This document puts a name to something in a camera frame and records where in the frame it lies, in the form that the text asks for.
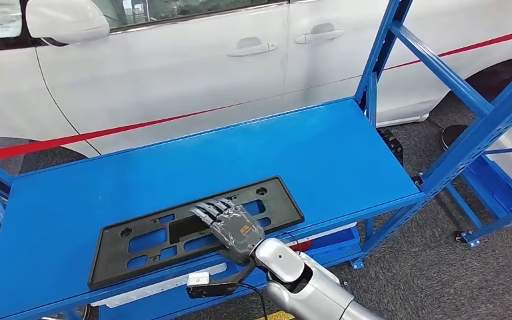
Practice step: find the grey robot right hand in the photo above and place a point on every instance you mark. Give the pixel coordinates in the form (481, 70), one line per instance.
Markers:
(238, 234)

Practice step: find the black plastic plate bracket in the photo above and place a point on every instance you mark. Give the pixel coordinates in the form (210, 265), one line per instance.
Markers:
(110, 265)

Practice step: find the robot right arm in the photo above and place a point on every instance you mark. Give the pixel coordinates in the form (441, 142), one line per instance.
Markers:
(282, 260)

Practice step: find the large blue metal shelf rack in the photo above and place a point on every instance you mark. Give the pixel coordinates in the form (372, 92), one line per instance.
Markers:
(282, 146)

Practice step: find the blue wheeled shelf rack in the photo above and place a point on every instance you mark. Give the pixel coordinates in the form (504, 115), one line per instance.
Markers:
(503, 227)

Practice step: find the red item in crate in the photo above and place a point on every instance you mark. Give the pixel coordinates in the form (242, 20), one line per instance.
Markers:
(302, 246)

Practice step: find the white car with red stripe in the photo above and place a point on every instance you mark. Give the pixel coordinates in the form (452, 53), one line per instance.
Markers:
(172, 66)

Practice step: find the round black base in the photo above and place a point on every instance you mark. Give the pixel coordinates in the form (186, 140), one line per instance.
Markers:
(454, 137)

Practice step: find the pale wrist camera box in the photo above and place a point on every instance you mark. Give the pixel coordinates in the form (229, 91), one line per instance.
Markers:
(198, 279)

